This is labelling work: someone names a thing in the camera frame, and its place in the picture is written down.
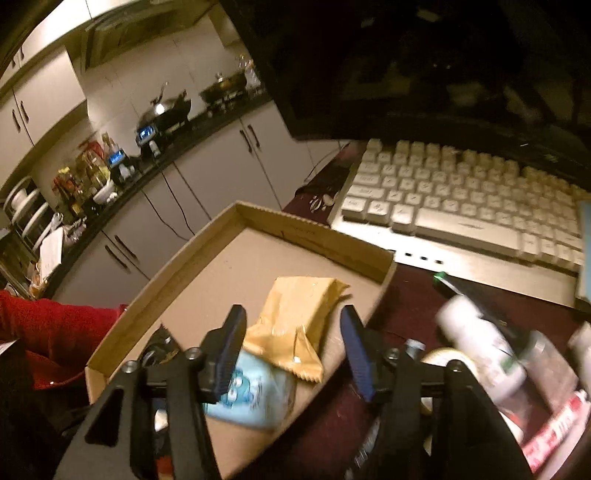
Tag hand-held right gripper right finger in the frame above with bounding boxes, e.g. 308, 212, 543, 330
340, 305, 534, 480

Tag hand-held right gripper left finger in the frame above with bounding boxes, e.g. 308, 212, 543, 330
53, 304, 247, 480

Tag yellow snack packet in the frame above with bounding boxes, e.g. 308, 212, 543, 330
242, 276, 351, 384

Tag shallow cardboard box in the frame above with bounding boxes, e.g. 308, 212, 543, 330
86, 200, 398, 480

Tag white bottle green label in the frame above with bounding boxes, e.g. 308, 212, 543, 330
436, 295, 527, 402

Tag person's left forearm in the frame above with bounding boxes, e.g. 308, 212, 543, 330
0, 291, 127, 391

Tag light blue printed packet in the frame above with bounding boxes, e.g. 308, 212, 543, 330
203, 351, 297, 430

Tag small black object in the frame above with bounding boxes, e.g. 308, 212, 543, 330
139, 325, 185, 365

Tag cream round lid jar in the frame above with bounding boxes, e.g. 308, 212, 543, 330
420, 348, 481, 416

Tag black marker green cap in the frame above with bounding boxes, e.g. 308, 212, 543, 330
434, 272, 522, 337

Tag small metal clips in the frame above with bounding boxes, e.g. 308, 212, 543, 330
307, 193, 337, 213

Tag white computer keyboard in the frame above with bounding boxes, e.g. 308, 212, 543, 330
330, 138, 589, 308

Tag clear plastic container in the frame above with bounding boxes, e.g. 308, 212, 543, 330
526, 332, 578, 407

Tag white paper bag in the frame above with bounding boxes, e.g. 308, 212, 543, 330
39, 226, 65, 282

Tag white and red tube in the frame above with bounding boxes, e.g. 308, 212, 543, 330
522, 390, 591, 472

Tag group of condiment bottles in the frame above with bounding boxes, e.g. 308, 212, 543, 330
53, 134, 116, 213

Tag metal dish rack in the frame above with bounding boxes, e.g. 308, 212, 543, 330
2, 175, 56, 250

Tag silver wok with lid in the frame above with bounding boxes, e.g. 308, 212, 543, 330
135, 83, 192, 139

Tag metal cooking pot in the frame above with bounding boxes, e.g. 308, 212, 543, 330
199, 71, 247, 112

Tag black computer monitor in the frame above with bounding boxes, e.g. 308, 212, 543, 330
219, 0, 591, 195

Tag white upper kitchen cabinet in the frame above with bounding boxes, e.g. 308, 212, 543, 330
0, 46, 88, 185

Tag range hood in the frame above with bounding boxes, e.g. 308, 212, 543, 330
83, 0, 218, 72

